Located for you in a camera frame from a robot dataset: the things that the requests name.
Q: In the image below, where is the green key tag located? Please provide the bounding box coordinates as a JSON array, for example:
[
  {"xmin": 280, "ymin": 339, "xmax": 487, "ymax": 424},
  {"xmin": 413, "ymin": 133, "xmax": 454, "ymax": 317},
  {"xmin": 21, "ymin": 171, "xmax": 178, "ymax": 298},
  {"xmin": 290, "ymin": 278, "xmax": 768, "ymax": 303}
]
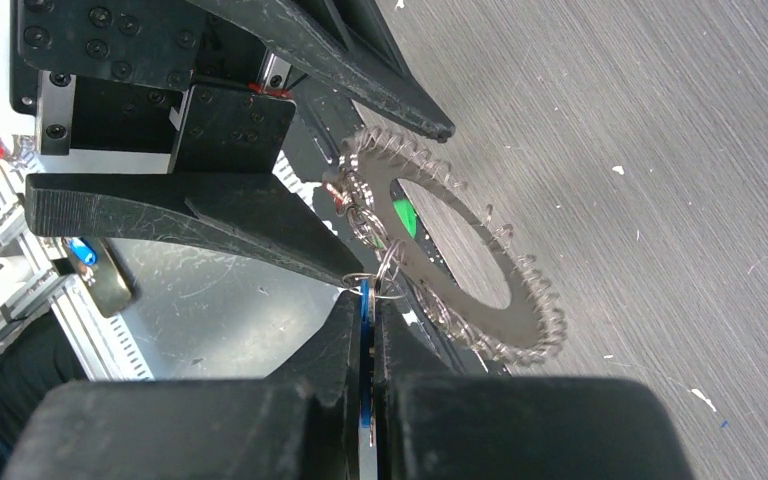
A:
[{"xmin": 370, "ymin": 198, "xmax": 418, "ymax": 249}]

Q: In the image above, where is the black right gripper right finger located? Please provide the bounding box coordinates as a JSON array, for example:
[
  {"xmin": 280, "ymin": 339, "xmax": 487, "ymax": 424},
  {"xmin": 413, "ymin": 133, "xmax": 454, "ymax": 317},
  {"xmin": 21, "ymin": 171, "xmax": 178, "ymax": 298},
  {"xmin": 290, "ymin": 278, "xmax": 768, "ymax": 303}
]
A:
[{"xmin": 374, "ymin": 304, "xmax": 693, "ymax": 479}]

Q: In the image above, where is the blue key tag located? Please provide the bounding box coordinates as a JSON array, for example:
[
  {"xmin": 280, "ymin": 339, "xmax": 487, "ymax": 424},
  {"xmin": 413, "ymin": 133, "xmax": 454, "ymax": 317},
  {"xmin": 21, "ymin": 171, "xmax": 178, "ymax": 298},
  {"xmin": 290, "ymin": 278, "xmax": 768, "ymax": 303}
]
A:
[{"xmin": 358, "ymin": 277, "xmax": 375, "ymax": 453}]

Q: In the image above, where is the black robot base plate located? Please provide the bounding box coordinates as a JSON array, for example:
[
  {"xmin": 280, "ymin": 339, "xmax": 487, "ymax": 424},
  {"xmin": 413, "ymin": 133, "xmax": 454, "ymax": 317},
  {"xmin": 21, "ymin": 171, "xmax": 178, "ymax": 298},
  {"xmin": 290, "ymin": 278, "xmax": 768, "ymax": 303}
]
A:
[{"xmin": 276, "ymin": 77, "xmax": 510, "ymax": 376}]

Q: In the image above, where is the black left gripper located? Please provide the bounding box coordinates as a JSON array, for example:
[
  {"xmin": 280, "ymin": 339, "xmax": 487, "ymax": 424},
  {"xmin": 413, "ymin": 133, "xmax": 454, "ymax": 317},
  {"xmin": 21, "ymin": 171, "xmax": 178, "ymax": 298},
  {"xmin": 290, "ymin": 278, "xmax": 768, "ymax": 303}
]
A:
[{"xmin": 9, "ymin": 1, "xmax": 456, "ymax": 286}]

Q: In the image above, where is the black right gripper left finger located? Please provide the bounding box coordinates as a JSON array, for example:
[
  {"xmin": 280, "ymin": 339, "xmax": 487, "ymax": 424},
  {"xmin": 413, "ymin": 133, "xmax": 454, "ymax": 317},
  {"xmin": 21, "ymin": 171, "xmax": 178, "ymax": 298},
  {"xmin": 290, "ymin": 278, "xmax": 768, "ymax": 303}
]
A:
[{"xmin": 4, "ymin": 292, "xmax": 360, "ymax": 479}]

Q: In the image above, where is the red key tag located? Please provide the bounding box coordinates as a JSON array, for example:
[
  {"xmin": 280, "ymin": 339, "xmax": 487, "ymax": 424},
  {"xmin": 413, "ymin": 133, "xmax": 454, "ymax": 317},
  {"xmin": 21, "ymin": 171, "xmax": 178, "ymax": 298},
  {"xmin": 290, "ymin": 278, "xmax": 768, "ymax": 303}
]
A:
[{"xmin": 322, "ymin": 182, "xmax": 351, "ymax": 210}]

